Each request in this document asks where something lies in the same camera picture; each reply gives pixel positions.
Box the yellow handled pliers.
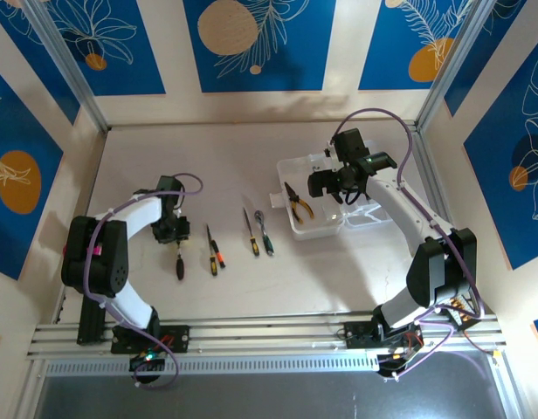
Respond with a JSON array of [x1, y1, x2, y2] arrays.
[[284, 182, 316, 226]]

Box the clear plastic tool box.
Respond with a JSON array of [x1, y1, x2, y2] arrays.
[[268, 139, 395, 241]]

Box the orange handled screwdriver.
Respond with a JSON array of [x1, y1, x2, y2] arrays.
[[205, 224, 227, 269]]

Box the green black handled ratchet wrench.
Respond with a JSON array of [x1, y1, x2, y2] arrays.
[[253, 209, 275, 257]]

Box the black rectangular block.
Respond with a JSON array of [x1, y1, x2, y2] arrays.
[[76, 292, 105, 347]]

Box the left black controller box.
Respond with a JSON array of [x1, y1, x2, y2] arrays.
[[128, 351, 168, 372]]

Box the black orange terminal block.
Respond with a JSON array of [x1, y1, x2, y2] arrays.
[[443, 296, 478, 331]]

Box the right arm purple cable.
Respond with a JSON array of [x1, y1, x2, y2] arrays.
[[334, 107, 486, 381]]

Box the aluminium side rail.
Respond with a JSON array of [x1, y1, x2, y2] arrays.
[[403, 121, 508, 363]]

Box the blue floral wall panel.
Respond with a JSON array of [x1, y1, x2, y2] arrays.
[[183, 0, 338, 93], [45, 0, 168, 97], [463, 30, 538, 271], [358, 0, 475, 92], [0, 63, 65, 280]]

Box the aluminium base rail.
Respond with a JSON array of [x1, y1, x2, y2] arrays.
[[26, 310, 508, 361]]

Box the aluminium frame post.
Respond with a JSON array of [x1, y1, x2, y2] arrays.
[[22, 0, 111, 132], [415, 0, 493, 132]]

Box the slotted grey cable duct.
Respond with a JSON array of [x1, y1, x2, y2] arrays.
[[44, 354, 382, 376]]

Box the right controller with wires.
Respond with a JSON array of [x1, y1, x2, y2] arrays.
[[377, 329, 427, 383]]

